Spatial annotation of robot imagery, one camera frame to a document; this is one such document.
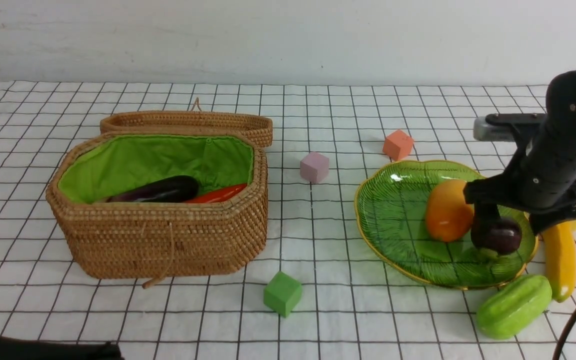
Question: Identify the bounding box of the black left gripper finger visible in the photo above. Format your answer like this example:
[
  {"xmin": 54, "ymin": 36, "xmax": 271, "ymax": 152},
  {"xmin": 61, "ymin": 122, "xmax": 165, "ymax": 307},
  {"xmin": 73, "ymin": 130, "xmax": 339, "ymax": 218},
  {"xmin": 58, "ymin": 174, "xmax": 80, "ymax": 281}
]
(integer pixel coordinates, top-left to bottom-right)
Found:
[{"xmin": 0, "ymin": 336, "xmax": 124, "ymax": 360}]

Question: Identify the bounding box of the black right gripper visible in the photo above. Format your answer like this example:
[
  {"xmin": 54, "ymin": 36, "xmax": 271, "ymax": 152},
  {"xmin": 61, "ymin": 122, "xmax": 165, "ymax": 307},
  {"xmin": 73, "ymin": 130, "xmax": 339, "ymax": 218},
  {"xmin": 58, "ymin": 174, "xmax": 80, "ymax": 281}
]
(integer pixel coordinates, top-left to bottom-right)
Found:
[{"xmin": 463, "ymin": 131, "xmax": 576, "ymax": 236}]

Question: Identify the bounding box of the dark purple passion fruit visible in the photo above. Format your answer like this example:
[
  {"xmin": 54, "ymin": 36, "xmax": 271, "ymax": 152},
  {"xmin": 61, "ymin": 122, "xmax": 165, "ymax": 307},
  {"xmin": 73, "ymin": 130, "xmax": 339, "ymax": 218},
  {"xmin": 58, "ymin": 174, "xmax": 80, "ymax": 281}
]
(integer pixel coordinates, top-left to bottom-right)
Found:
[{"xmin": 470, "ymin": 217, "xmax": 523, "ymax": 256}]

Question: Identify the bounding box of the orange plastic mango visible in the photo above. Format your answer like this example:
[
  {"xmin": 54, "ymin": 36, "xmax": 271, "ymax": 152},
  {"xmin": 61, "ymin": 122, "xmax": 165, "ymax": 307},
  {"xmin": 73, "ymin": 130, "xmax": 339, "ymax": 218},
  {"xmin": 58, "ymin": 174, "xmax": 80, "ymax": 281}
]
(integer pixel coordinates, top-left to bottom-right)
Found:
[{"xmin": 425, "ymin": 178, "xmax": 474, "ymax": 243}]

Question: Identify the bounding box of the yellow plastic banana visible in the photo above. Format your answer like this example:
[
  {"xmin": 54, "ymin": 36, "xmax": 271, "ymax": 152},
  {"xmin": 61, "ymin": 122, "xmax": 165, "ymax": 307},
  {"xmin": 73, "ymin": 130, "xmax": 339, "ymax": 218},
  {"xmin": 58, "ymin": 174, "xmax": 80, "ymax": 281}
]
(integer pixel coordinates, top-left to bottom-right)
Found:
[{"xmin": 541, "ymin": 221, "xmax": 576, "ymax": 303}]

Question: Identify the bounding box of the green plastic star fruit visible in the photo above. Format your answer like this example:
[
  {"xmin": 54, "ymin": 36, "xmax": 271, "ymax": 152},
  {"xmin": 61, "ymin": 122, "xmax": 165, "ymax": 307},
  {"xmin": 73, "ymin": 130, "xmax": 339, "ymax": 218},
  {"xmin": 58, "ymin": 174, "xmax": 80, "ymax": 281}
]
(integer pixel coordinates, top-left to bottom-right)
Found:
[{"xmin": 475, "ymin": 275, "xmax": 553, "ymax": 340}]

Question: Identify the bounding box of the purple plastic eggplant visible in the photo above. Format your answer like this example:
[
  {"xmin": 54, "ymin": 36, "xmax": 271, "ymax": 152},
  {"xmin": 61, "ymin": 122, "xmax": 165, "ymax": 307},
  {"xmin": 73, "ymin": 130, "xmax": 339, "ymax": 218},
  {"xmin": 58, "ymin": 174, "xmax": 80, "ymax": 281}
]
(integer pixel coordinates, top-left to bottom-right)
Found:
[{"xmin": 96, "ymin": 175, "xmax": 201, "ymax": 203}]

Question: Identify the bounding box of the orange plastic carrot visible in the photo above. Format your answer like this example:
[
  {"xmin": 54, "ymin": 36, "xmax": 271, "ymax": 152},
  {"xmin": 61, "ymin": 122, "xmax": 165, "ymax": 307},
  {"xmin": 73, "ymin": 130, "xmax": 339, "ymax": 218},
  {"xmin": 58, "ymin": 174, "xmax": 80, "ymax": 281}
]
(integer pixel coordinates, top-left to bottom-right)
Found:
[{"xmin": 185, "ymin": 183, "xmax": 248, "ymax": 204}]

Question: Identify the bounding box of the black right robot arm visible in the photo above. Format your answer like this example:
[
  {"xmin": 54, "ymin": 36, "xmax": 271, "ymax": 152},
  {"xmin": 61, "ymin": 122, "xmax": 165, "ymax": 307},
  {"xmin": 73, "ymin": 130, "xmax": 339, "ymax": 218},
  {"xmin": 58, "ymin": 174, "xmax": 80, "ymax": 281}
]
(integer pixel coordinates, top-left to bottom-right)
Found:
[{"xmin": 463, "ymin": 70, "xmax": 576, "ymax": 235}]

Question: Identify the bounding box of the green glass leaf plate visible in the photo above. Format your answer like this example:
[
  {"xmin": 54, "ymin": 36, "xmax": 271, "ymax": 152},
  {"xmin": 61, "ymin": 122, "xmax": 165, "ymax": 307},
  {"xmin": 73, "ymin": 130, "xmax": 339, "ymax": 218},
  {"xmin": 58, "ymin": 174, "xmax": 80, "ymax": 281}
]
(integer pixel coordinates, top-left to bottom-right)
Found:
[{"xmin": 354, "ymin": 160, "xmax": 538, "ymax": 290}]

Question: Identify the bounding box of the orange foam cube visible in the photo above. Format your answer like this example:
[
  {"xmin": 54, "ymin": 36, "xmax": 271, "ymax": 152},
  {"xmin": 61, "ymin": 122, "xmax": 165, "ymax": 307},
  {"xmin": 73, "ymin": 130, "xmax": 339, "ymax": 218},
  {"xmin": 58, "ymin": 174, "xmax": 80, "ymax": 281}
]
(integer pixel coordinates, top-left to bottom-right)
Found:
[{"xmin": 382, "ymin": 129, "xmax": 415, "ymax": 162}]

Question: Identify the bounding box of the pink foam cube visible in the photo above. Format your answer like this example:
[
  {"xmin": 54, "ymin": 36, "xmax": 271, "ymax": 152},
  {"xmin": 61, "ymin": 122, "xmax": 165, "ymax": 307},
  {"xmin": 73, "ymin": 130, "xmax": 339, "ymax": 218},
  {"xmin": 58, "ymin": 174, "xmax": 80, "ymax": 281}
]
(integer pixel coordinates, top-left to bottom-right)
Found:
[{"xmin": 300, "ymin": 152, "xmax": 330, "ymax": 183}]

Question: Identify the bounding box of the white checkered tablecloth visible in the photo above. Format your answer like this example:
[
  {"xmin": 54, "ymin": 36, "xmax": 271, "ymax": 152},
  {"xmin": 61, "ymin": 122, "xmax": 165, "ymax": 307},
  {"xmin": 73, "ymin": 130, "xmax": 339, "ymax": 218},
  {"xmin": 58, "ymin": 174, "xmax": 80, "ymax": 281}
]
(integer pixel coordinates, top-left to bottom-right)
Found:
[{"xmin": 0, "ymin": 80, "xmax": 576, "ymax": 360}]

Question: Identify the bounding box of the woven rattan basket green lining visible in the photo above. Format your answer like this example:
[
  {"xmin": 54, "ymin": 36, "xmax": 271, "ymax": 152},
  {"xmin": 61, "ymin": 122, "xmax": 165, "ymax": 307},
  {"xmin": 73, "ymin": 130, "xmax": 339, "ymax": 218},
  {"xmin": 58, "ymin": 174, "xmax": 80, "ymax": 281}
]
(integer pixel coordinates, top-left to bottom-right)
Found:
[{"xmin": 45, "ymin": 131, "xmax": 269, "ymax": 280}]

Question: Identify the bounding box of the green foam cube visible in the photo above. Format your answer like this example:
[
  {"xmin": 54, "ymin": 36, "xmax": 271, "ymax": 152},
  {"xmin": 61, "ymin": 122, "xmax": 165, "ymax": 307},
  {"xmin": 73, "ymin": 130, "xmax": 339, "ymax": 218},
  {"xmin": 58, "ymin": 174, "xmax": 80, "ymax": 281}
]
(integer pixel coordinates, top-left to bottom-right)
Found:
[{"xmin": 263, "ymin": 271, "xmax": 303, "ymax": 318}]

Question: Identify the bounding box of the woven rattan basket lid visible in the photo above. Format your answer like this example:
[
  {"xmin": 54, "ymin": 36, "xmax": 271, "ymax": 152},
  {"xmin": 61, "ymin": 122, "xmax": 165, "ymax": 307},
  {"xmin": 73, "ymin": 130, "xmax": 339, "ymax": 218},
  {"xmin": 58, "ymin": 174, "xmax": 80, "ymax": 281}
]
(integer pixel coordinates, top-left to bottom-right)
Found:
[{"xmin": 99, "ymin": 98, "xmax": 274, "ymax": 148}]

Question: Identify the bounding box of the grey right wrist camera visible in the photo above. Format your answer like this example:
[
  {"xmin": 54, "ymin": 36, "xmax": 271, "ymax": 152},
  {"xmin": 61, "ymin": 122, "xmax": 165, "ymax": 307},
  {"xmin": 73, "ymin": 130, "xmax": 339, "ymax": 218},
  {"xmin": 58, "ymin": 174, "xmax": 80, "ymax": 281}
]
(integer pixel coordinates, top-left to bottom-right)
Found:
[{"xmin": 473, "ymin": 113, "xmax": 549, "ymax": 143}]

